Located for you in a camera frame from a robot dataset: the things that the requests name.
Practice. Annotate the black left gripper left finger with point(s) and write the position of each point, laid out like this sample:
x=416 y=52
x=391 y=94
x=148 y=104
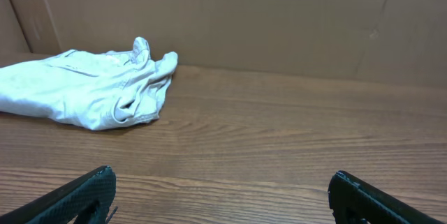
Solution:
x=85 y=200

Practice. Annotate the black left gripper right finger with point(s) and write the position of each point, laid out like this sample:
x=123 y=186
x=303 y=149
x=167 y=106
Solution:
x=354 y=201

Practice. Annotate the folded beige trousers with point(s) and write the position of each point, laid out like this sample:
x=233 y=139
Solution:
x=93 y=91

